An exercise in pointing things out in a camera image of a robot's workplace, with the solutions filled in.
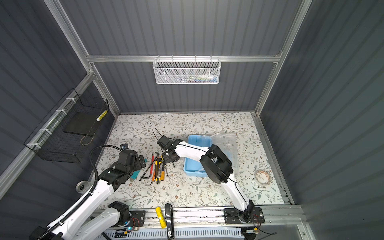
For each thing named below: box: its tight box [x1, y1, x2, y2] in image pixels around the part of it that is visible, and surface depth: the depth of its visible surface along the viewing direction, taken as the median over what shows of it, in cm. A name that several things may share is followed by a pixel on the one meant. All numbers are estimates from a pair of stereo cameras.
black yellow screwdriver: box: [160, 164, 166, 181], surface depth 89 cm
